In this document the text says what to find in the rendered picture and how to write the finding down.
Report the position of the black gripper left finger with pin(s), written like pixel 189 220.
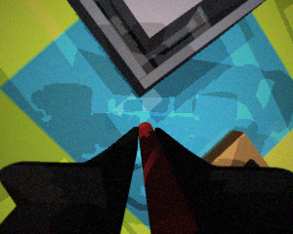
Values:
pixel 103 181

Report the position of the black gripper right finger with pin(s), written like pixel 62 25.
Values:
pixel 200 181

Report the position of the red peg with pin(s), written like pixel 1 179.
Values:
pixel 167 207

